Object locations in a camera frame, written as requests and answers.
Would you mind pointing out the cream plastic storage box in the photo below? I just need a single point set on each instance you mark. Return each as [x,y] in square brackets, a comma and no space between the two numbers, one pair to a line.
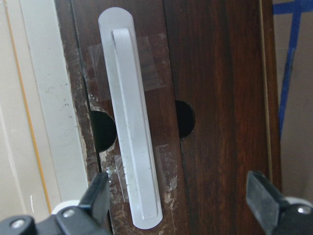
[41,150]

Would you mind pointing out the dark wooden drawer cabinet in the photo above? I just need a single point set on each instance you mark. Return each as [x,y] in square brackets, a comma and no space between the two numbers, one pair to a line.
[211,93]

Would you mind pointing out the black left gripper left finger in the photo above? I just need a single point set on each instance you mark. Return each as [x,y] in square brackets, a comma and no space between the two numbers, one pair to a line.
[96,200]

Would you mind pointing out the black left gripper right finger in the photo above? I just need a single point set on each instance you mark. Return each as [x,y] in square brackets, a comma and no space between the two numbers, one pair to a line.
[265,201]

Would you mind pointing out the white drawer handle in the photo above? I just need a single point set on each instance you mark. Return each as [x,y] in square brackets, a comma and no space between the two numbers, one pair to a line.
[130,113]

